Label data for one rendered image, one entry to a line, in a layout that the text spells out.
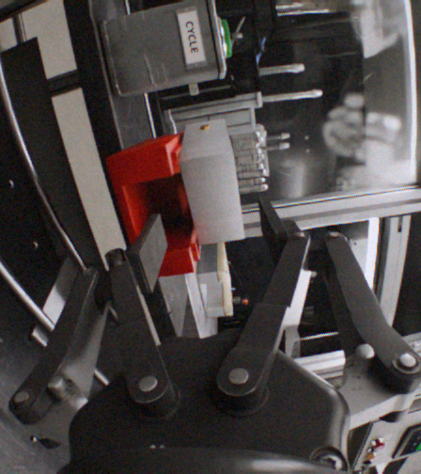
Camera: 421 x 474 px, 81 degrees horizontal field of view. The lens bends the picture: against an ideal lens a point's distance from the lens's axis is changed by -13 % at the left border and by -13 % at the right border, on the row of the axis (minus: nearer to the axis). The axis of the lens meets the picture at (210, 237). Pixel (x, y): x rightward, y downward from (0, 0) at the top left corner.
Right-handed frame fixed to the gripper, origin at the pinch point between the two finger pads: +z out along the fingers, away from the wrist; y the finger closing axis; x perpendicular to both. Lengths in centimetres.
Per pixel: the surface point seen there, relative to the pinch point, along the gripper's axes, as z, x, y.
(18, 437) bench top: -3.3, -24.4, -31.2
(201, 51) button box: 10.9, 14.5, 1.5
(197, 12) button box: 11.0, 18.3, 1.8
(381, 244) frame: 27.1, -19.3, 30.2
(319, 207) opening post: 24.4, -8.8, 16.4
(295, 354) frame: 41, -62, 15
